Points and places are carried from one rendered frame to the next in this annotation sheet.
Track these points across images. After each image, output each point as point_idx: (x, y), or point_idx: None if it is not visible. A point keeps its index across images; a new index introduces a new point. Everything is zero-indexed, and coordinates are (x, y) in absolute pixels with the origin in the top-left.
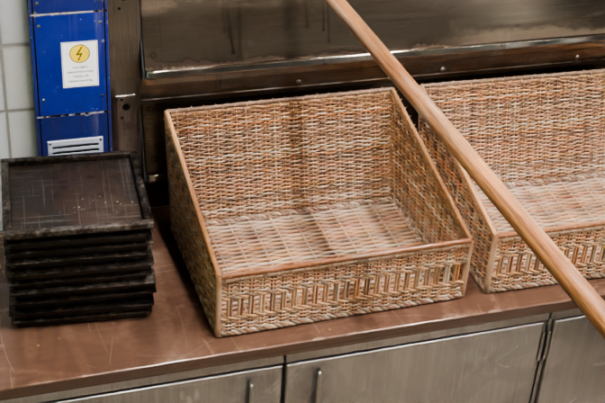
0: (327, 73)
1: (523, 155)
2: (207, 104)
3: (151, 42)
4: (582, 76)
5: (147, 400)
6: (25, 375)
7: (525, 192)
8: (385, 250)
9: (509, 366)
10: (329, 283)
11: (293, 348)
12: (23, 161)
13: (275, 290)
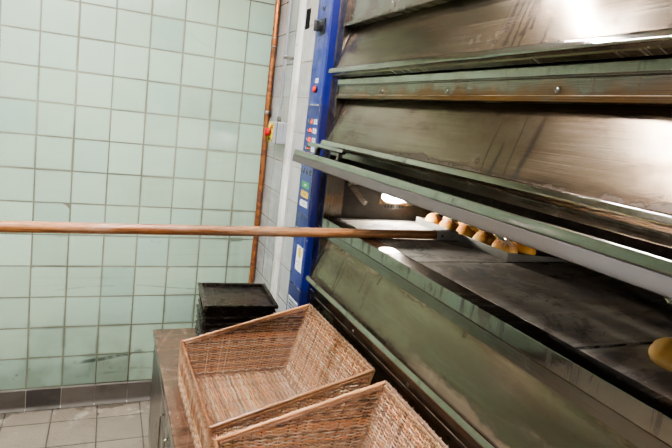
0: (362, 335)
1: None
2: (334, 321)
3: (319, 263)
4: None
5: (159, 386)
6: (162, 338)
7: None
8: (198, 389)
9: None
10: (189, 388)
11: (166, 408)
12: (263, 286)
13: (184, 370)
